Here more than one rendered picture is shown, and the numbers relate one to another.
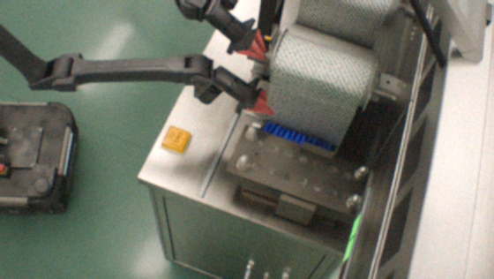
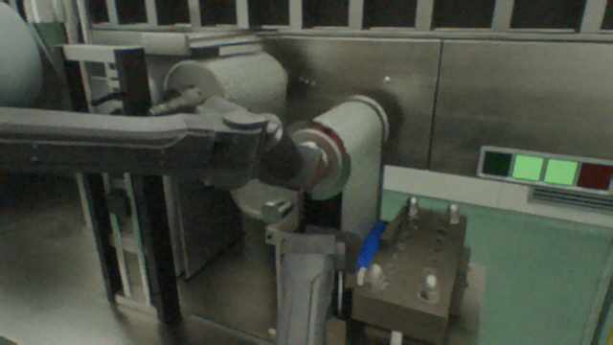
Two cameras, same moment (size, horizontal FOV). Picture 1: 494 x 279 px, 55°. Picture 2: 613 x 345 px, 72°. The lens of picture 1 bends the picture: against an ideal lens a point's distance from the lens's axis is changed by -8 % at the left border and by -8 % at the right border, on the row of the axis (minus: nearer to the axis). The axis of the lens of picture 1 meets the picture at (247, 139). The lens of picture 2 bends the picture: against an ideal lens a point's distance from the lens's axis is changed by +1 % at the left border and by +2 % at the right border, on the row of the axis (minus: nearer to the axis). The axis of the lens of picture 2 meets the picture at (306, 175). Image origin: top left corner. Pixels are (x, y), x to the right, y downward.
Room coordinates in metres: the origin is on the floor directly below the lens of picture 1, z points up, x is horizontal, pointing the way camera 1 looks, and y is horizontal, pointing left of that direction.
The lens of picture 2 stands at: (0.73, 0.63, 1.50)
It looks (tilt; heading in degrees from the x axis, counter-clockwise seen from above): 22 degrees down; 283
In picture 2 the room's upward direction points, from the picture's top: straight up
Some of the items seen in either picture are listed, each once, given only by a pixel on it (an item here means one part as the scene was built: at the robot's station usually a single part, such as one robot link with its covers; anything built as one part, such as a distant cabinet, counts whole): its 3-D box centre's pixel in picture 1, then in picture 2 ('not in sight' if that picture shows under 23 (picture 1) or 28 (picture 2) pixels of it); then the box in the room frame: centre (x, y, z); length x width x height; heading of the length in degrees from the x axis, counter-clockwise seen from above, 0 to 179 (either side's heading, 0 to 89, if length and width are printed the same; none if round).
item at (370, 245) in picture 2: (299, 138); (369, 247); (0.77, -0.15, 1.03); 0.21 x 0.04 x 0.03; 78
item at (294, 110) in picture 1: (306, 116); (361, 210); (0.79, -0.15, 1.11); 0.23 x 0.01 x 0.18; 78
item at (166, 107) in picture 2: not in sight; (162, 109); (1.14, -0.02, 1.33); 0.06 x 0.03 x 0.03; 78
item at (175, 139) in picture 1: (175, 139); not in sight; (0.77, 0.22, 0.91); 0.07 x 0.07 x 0.02; 78
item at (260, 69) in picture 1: (260, 84); (284, 263); (0.92, -0.01, 1.05); 0.06 x 0.05 x 0.31; 78
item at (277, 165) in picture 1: (301, 175); (418, 259); (0.67, -0.17, 1.00); 0.40 x 0.16 x 0.06; 78
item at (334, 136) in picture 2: (279, 55); (311, 161); (0.88, -0.05, 1.25); 0.15 x 0.01 x 0.15; 168
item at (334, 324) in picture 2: not in sight; (357, 286); (0.79, -0.15, 0.92); 0.28 x 0.04 x 0.04; 78
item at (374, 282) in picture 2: (251, 131); (374, 275); (0.75, -0.01, 1.05); 0.04 x 0.04 x 0.04
